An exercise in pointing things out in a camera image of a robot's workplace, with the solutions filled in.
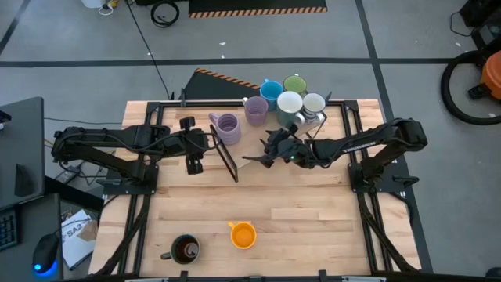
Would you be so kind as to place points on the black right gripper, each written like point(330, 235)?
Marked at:
point(295, 152)

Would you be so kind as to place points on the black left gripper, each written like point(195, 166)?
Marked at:
point(182, 143)

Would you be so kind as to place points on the purple ribbed mug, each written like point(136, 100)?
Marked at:
point(229, 129)

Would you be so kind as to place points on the lilac mug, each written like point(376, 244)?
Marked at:
point(256, 111)

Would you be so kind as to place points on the blue white patterned mug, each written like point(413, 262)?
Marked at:
point(314, 102)

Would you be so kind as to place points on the green mug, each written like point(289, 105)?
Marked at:
point(294, 84)

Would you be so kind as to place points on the yellow faceted mug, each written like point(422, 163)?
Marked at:
point(243, 236)

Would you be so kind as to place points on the dark teal mug brown inside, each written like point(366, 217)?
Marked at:
point(184, 249)

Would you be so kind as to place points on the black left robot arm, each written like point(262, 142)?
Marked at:
point(98, 139)

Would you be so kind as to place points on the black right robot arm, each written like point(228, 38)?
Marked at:
point(364, 143)

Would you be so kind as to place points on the wooden tilted rack board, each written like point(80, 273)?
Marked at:
point(250, 147)

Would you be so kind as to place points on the black hazard-striped floor mat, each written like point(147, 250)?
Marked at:
point(211, 88)
point(254, 6)

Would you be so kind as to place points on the black power adapter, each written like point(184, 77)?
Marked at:
point(67, 174)

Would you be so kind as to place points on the white printed booklet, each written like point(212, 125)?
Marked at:
point(76, 235)

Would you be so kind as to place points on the white container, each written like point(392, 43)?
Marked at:
point(92, 3)

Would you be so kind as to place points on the dark grey computer monitor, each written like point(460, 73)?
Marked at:
point(21, 137)

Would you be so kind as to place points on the black computer mouse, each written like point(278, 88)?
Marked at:
point(45, 252)

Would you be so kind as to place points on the black keyboard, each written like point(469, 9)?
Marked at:
point(8, 231)

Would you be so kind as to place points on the black computer desk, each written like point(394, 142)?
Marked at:
point(23, 270)

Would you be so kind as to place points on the orange vacuum cleaner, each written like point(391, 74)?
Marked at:
point(494, 74)

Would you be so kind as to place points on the black equipment case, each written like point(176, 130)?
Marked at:
point(487, 19)

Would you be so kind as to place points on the black aluminium table frame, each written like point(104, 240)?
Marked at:
point(351, 105)

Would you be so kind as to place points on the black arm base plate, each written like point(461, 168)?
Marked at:
point(113, 190)
point(387, 188)

